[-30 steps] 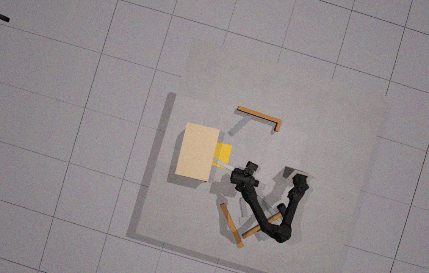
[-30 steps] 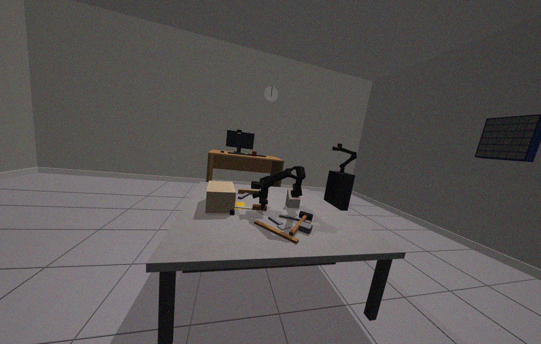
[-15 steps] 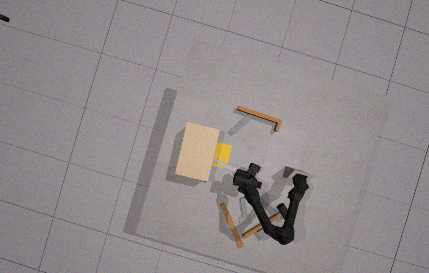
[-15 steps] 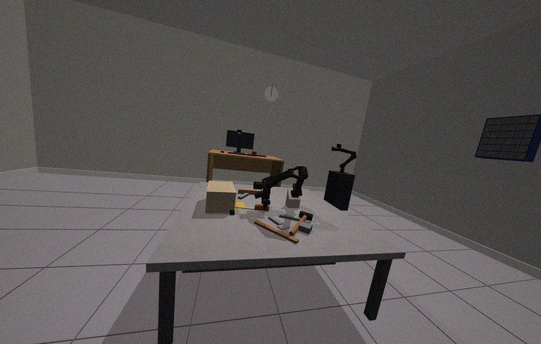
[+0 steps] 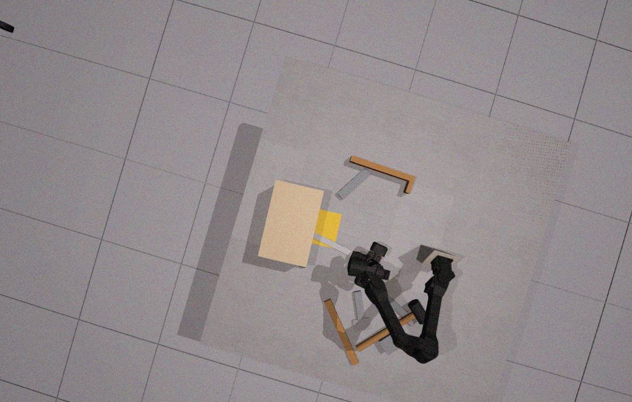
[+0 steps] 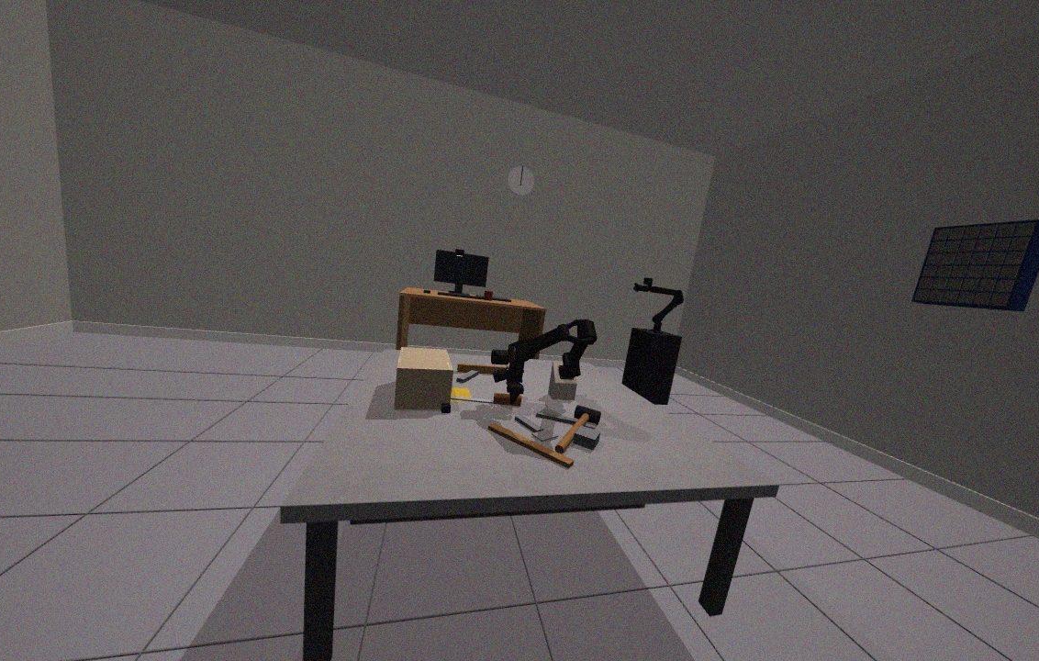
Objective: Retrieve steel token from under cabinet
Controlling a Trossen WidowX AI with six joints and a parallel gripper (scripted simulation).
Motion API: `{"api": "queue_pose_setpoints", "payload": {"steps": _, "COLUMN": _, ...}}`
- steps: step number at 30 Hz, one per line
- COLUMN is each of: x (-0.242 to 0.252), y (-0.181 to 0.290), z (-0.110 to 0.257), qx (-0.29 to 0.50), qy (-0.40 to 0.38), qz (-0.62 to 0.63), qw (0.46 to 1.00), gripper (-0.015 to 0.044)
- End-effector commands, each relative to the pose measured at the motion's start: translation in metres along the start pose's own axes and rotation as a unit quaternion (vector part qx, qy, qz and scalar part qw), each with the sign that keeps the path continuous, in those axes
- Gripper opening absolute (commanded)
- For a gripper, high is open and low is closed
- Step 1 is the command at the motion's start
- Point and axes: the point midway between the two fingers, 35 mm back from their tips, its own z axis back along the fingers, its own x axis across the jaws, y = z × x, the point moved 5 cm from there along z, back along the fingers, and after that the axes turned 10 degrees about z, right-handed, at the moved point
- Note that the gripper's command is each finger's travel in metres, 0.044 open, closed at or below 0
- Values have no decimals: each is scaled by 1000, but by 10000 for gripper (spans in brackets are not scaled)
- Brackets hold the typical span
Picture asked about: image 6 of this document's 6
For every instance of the tan l-shaped wooden stick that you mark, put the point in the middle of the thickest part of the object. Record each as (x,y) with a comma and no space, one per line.
(482,369)

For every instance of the brown cylinder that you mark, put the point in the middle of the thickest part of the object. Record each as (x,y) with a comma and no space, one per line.
(501,399)

